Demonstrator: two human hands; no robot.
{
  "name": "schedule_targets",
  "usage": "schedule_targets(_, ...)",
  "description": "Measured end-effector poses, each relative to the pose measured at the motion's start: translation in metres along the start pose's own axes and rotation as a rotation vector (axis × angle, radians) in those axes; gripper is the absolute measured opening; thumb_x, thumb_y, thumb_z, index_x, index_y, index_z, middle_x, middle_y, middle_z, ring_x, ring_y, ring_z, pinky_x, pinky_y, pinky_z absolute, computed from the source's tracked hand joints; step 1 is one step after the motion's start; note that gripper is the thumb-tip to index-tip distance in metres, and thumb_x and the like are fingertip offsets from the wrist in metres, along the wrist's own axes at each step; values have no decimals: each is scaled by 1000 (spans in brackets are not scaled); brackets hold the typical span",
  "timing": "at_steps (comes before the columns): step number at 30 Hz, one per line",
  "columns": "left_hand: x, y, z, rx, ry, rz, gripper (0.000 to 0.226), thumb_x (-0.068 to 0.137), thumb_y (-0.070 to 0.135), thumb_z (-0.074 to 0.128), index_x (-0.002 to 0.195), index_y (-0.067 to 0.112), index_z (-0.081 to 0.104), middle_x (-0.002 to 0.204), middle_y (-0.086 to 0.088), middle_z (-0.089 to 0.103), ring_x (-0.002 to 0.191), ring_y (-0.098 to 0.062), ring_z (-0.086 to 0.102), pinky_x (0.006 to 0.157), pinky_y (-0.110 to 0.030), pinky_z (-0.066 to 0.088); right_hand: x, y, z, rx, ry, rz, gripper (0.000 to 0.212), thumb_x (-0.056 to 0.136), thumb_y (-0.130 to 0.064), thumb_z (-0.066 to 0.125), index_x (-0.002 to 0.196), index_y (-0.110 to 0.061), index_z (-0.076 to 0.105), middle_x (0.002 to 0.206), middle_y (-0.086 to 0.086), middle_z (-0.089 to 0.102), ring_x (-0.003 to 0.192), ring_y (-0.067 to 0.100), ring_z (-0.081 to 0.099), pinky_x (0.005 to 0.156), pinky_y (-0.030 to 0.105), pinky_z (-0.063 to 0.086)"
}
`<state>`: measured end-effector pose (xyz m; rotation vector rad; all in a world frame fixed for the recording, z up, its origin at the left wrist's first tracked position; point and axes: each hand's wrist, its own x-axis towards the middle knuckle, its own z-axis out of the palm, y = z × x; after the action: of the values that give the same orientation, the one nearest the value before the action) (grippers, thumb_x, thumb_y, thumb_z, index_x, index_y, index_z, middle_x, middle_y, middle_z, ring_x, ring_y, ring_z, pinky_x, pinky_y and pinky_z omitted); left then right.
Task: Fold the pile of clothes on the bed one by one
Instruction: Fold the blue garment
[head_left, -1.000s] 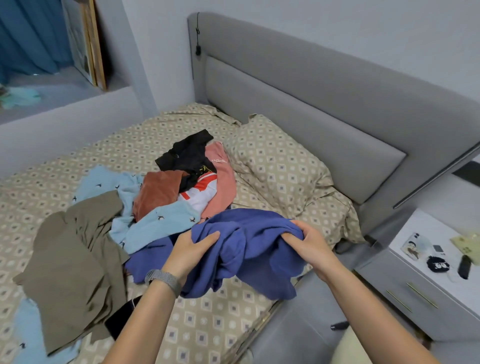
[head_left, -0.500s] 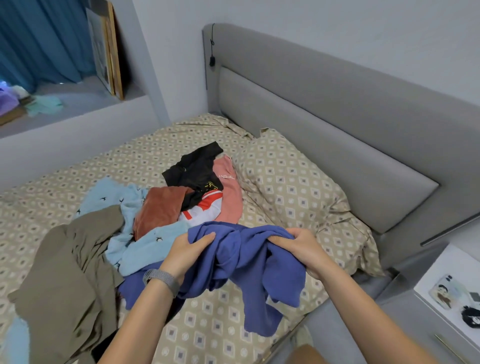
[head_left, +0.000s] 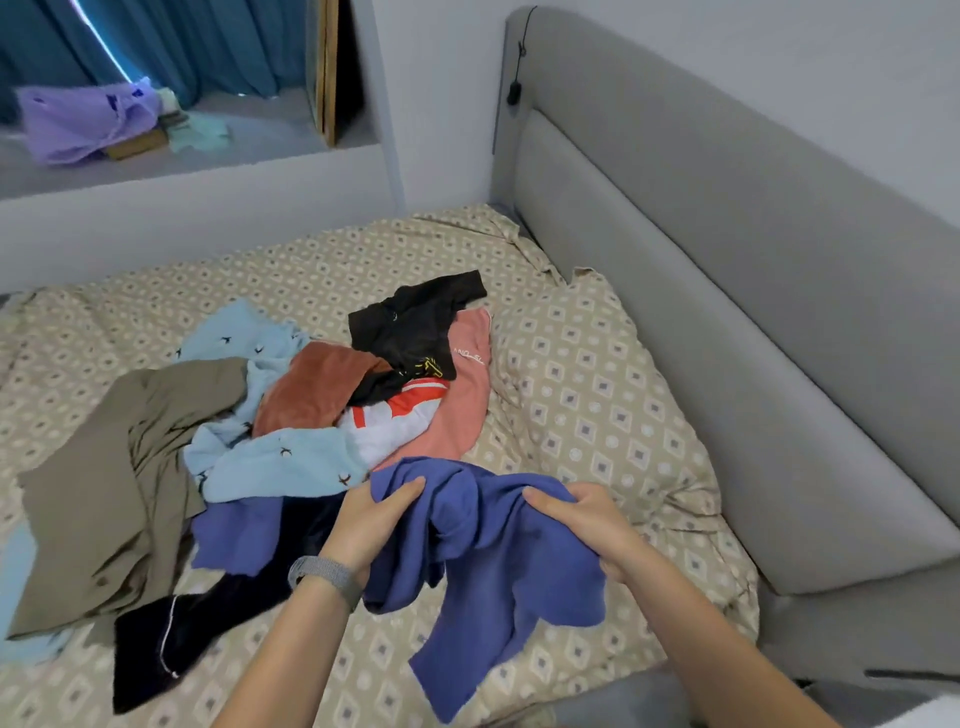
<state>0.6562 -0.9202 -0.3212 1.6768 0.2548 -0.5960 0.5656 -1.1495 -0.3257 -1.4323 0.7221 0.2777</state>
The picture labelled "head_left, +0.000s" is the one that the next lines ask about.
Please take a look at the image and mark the person's right hand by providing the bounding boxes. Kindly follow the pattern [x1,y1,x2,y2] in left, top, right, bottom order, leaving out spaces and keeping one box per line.
[520,481,654,587]

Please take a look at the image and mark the person's left hand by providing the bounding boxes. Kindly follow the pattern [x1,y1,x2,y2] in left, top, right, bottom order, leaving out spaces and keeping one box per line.
[318,474,428,590]

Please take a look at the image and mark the light blue fleece garment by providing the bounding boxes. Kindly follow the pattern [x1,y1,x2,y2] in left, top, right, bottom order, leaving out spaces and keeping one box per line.
[177,297,452,504]

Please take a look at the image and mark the rust brown garment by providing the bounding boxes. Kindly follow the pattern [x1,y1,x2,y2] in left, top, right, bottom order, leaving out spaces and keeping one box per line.
[252,342,395,440]

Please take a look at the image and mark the pink shirt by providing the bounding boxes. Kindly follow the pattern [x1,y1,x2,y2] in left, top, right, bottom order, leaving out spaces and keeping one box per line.
[372,306,495,476]

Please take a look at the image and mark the black garment yellow print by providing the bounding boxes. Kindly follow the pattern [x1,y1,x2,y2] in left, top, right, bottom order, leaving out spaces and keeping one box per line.
[346,270,491,408]

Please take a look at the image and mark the navy velvet garment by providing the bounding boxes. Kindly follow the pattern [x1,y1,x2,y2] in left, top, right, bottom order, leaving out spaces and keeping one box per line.
[111,492,350,716]

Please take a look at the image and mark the bed with patterned beige sheet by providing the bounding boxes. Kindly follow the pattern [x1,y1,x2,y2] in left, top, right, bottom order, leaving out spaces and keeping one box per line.
[0,7,960,728]

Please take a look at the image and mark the olive green trousers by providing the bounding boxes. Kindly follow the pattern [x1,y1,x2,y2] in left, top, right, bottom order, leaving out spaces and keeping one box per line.
[6,357,251,642]

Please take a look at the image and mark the light blue fleece pajama pants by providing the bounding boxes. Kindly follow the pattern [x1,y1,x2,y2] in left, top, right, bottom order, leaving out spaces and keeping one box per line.
[0,517,74,666]

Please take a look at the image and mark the person's left forearm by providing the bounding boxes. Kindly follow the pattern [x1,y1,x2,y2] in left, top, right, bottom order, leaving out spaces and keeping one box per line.
[210,585,359,728]

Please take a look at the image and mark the person's right forearm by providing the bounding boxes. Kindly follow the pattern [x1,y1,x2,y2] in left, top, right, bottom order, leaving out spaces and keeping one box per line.
[615,552,842,728]

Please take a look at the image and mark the grey band wristwatch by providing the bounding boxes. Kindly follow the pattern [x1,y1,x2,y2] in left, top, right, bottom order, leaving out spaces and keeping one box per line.
[286,555,366,612]

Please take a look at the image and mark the patterned beige pillow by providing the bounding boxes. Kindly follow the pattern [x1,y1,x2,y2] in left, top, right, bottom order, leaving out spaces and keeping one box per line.
[490,270,725,534]

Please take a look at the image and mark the grey upholstered headboard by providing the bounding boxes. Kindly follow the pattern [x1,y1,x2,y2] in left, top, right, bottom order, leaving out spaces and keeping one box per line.
[490,7,960,692]

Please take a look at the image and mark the teal small item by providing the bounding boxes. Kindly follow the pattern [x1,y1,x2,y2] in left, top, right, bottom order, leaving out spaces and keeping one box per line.
[165,111,236,156]

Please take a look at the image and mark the small wooden box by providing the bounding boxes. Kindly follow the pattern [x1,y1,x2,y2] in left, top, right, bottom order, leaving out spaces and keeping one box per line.
[105,127,171,164]

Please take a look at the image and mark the leaning wooden picture frames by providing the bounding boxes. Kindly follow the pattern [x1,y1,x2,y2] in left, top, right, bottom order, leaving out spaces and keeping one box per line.
[304,0,365,149]

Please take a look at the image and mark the purple cloth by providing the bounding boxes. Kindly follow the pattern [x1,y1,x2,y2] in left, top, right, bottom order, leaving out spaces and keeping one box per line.
[12,78,164,168]

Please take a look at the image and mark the blue curtain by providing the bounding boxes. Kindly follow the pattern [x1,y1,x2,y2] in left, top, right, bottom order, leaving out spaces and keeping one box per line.
[0,0,317,125]

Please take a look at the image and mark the black cable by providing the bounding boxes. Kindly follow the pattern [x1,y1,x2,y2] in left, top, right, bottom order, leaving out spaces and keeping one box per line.
[507,37,530,110]

